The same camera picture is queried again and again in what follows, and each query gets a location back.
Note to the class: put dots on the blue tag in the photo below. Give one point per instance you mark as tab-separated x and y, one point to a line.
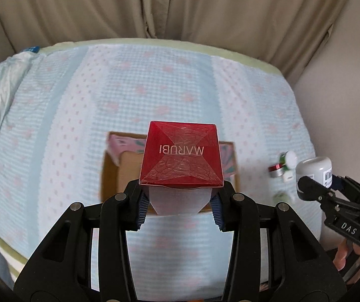
31	49

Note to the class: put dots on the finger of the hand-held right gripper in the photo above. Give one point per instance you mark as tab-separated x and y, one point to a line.
315	190
343	183

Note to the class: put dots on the small red round jar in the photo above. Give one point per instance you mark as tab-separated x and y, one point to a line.
276	170

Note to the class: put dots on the light blue dotted blanket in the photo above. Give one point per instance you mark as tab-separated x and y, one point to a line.
180	94

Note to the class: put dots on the small green white-capped bottle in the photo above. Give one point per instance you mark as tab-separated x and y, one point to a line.
286	158

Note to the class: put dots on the cardboard box with floral flaps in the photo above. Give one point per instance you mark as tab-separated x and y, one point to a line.
126	176

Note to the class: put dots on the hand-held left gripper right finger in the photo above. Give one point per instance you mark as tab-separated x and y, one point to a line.
216	211

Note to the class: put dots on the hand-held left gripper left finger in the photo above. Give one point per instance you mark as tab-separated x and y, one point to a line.
142	211

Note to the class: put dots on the white round jar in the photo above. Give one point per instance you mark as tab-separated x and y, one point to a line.
313	167

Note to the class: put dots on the pale green mattress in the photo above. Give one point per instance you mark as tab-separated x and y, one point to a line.
249	58

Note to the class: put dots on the red MARUBI box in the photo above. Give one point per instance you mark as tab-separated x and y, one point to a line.
181	154

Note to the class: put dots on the person's right hand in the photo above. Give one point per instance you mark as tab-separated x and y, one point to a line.
340	256

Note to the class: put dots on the white quilt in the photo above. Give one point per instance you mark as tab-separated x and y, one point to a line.
0	78

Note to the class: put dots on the beige curtain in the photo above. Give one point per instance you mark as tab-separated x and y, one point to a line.
180	6

